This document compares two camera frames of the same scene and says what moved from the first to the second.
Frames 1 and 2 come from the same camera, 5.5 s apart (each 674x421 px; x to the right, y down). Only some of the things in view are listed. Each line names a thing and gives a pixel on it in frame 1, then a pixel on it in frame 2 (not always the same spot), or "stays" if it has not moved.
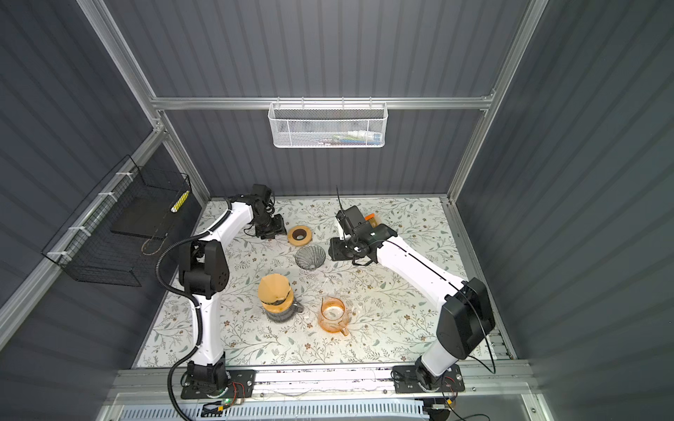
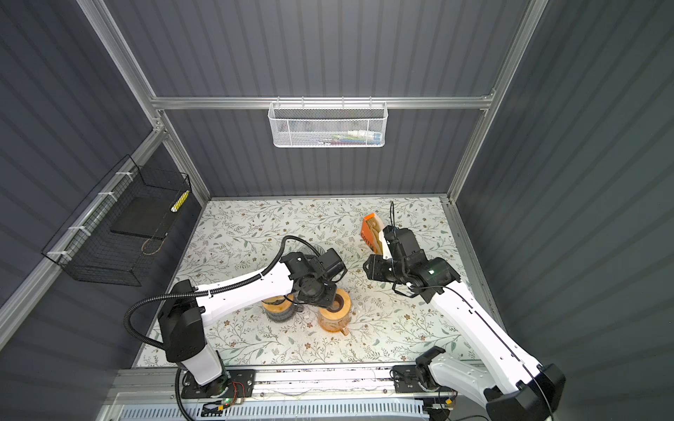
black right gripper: [334, 251] -> [373, 268]
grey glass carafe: [285, 316] stays
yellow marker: [180, 202] stays
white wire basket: [328, 124] stays
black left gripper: [279, 228] -> [325, 303]
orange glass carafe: [333, 317] stays
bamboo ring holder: [299, 235] -> [335, 317]
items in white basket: [358, 137] stays
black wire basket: [117, 234] stays
